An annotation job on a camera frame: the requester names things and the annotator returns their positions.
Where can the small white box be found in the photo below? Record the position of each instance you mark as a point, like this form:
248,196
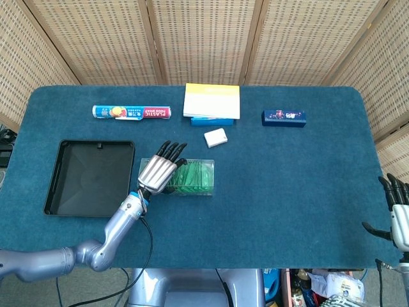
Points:
215,137

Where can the rattan folding screen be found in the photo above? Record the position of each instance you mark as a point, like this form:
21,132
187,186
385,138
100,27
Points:
204,38

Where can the clear plastic box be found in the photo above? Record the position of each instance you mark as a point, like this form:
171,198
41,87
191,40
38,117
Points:
210,163

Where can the blue plastic jug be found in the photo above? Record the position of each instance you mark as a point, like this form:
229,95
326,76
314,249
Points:
271,283

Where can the dark blue printed box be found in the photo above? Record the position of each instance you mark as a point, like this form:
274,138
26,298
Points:
282,117

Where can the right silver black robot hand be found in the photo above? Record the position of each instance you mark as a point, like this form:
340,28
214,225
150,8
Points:
401,224

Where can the silver robot torso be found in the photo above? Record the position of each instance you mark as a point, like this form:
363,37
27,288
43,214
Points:
191,288

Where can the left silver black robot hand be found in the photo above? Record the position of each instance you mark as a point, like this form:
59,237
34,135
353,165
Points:
156,172

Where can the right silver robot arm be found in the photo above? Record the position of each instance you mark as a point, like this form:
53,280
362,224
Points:
405,272

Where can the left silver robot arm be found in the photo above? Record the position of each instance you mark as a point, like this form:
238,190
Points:
115,224

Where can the light blue box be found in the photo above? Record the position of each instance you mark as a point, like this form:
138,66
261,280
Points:
211,121

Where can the plastic food wrap roll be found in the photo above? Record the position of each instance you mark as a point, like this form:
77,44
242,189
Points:
153,112

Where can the black plastic tray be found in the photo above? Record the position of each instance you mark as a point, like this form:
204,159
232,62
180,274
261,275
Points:
89,182

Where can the white crumpled bag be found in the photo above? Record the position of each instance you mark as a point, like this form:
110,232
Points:
338,284

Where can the black device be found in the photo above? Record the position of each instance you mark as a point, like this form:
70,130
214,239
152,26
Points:
5,150

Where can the blue table cloth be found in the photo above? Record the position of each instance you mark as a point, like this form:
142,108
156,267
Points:
255,192

